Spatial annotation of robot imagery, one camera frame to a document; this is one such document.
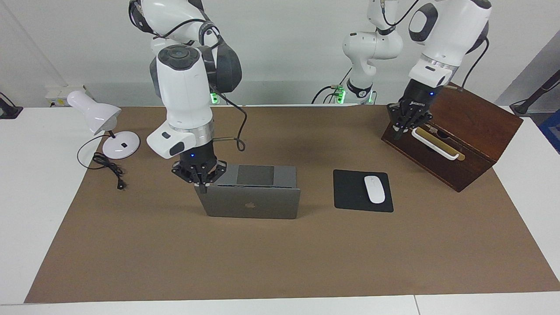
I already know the black tripod stand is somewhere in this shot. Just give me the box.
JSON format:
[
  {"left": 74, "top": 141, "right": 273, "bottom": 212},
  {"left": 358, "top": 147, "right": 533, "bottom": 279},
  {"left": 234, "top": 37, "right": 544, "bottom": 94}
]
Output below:
[{"left": 510, "top": 68, "right": 560, "bottom": 116}]

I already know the white computer mouse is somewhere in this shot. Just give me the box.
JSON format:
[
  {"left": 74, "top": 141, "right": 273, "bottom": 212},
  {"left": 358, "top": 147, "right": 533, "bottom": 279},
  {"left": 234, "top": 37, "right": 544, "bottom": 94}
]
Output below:
[{"left": 364, "top": 175, "right": 386, "bottom": 204}]

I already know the black mouse pad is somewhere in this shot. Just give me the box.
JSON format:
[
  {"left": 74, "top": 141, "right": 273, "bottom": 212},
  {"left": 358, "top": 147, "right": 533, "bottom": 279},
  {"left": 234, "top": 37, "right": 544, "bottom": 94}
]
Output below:
[{"left": 333, "top": 169, "right": 394, "bottom": 213}]

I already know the black lamp power cable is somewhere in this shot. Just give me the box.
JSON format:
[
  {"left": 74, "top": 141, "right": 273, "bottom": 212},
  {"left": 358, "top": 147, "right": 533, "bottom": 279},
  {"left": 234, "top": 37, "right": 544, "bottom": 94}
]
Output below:
[{"left": 77, "top": 135, "right": 127, "bottom": 190}]

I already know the white wall power strip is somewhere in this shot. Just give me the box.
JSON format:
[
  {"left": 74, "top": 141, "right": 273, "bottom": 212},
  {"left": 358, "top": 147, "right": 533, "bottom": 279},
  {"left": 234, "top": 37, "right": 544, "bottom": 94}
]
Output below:
[{"left": 45, "top": 84, "right": 95, "bottom": 108}]

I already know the blue crate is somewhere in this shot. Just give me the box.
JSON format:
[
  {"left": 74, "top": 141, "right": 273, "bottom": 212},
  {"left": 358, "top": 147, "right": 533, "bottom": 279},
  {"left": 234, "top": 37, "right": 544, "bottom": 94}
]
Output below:
[{"left": 539, "top": 109, "right": 560, "bottom": 154}]

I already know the brass handle plate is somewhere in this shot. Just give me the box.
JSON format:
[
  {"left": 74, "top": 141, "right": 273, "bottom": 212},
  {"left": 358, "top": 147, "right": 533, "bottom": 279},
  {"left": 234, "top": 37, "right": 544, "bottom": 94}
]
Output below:
[{"left": 413, "top": 125, "right": 466, "bottom": 161}]

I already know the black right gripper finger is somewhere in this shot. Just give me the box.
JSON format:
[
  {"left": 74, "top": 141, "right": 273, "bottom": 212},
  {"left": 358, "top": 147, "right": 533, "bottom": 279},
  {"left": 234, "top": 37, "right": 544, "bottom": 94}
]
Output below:
[
  {"left": 204, "top": 162, "right": 227, "bottom": 194},
  {"left": 171, "top": 163, "right": 204, "bottom": 194}
]

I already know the black clamp mount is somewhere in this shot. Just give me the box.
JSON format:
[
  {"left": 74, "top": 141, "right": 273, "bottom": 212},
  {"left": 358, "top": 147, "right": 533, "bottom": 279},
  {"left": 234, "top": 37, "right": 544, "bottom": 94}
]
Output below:
[{"left": 0, "top": 92, "right": 23, "bottom": 119}]

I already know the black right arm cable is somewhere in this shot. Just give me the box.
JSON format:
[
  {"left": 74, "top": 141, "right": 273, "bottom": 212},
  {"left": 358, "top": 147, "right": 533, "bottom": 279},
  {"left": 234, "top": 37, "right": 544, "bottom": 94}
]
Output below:
[{"left": 164, "top": 20, "right": 247, "bottom": 152}]

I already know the white desk lamp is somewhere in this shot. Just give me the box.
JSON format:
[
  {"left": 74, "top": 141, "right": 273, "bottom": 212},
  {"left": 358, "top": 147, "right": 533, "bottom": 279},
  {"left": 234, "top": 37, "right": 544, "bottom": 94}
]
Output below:
[{"left": 67, "top": 90, "right": 141, "bottom": 160}]

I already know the grey aluminium laptop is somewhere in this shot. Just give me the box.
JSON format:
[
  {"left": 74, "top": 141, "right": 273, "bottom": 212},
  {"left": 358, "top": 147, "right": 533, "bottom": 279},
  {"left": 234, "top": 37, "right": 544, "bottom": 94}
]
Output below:
[{"left": 194, "top": 164, "right": 301, "bottom": 220}]

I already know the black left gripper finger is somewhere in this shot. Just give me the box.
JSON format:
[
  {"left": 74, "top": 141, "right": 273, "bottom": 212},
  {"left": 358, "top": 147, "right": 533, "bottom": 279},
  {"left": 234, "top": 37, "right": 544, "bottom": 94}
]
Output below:
[
  {"left": 387, "top": 104, "right": 408, "bottom": 140},
  {"left": 406, "top": 112, "right": 434, "bottom": 133}
]

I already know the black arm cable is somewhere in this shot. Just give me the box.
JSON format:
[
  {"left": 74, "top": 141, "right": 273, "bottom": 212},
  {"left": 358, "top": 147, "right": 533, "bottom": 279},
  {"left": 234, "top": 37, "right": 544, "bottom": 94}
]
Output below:
[
  {"left": 381, "top": 0, "right": 490, "bottom": 90},
  {"left": 164, "top": 20, "right": 247, "bottom": 152}
]

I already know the brown table mat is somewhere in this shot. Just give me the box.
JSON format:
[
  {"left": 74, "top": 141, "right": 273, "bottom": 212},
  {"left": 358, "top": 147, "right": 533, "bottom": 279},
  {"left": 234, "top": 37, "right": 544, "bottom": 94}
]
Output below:
[{"left": 24, "top": 105, "right": 560, "bottom": 304}]

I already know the white box handle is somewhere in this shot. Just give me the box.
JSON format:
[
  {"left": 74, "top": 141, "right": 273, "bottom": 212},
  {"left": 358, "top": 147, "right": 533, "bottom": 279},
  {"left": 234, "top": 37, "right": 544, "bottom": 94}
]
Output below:
[{"left": 411, "top": 128, "right": 460, "bottom": 161}]

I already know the dark brown wooden box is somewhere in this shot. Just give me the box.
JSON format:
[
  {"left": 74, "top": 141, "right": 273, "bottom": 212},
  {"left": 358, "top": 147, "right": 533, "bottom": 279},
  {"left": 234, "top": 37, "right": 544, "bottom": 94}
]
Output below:
[{"left": 381, "top": 82, "right": 524, "bottom": 193}]

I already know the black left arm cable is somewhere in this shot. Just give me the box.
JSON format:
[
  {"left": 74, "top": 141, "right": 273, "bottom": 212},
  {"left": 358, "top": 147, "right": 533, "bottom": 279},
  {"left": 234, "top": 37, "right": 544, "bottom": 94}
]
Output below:
[{"left": 381, "top": 0, "right": 490, "bottom": 90}]

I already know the black left base cable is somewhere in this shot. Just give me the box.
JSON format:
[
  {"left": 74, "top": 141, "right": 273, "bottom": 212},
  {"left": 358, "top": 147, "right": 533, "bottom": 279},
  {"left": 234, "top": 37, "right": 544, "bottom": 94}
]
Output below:
[{"left": 311, "top": 66, "right": 353, "bottom": 105}]

